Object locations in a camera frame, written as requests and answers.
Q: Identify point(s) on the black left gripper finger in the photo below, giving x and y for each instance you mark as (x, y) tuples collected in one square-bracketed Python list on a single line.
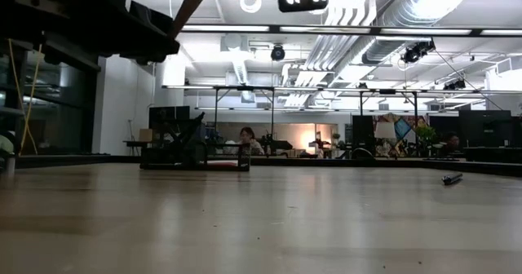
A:
[(155, 49)]

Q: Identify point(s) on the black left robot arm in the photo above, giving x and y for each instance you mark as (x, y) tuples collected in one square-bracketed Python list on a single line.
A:
[(61, 9)]

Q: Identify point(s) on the black mesh desk organizer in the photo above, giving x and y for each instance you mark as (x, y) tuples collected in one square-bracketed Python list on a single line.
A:
[(163, 162)]

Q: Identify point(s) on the cardboard box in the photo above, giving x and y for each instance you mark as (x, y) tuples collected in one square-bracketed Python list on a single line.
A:
[(146, 134)]

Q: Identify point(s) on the person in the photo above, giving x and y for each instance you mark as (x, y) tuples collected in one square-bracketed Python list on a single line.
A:
[(249, 137), (452, 139)]

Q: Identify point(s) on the white lampshade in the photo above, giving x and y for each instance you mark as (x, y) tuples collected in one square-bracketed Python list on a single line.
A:
[(385, 130)]

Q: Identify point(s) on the potted green plant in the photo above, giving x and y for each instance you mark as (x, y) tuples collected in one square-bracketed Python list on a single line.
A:
[(425, 135)]

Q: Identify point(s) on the black overhead frame bar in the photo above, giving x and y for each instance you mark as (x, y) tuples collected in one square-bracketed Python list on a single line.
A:
[(274, 29)]

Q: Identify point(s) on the round black hanging camera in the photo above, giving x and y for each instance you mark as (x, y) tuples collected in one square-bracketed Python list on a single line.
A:
[(277, 53)]

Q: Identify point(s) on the black metal stand frame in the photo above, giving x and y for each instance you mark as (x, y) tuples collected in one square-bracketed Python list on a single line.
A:
[(244, 88), (387, 91)]

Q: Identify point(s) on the silver air duct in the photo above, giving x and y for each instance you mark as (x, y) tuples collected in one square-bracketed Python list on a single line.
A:
[(408, 13)]

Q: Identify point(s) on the black ceiling camera rig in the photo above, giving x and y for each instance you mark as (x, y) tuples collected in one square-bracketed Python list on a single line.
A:
[(414, 54)]

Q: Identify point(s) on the colourful wall art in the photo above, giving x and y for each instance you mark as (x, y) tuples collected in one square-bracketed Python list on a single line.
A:
[(405, 128)]

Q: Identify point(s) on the black table frame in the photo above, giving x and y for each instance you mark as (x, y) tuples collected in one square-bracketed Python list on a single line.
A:
[(326, 162)]

